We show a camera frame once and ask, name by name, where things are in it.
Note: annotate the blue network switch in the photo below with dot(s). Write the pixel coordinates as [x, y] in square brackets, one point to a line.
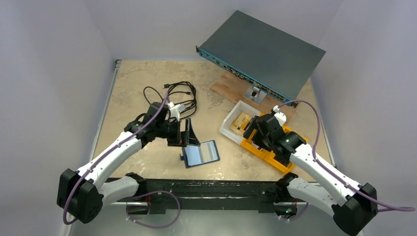
[268, 58]

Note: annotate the aluminium table frame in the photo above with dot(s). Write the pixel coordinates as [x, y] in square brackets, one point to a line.
[139, 82]

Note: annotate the yellow plastic bin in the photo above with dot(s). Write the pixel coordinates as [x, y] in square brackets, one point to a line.
[270, 158]

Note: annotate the gold cards stack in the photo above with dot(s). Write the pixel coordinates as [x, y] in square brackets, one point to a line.
[240, 123]

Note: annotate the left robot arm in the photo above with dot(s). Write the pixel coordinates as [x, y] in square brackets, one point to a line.
[83, 192]

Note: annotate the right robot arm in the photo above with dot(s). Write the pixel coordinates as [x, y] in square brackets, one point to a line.
[349, 203]

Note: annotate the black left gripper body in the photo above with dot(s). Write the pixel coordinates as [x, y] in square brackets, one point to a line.
[182, 132]

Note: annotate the wooden board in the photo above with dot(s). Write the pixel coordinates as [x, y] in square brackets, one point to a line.
[234, 89]

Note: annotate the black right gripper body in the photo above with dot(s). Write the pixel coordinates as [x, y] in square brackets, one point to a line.
[255, 129]

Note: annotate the metal stand bracket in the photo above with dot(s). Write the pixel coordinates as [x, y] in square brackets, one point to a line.
[254, 94]

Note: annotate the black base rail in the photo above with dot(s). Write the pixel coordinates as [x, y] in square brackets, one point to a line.
[261, 196]

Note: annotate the white plastic bin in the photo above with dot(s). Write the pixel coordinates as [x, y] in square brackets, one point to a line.
[234, 113]

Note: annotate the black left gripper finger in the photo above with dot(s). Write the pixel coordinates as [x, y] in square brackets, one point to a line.
[190, 136]
[177, 142]

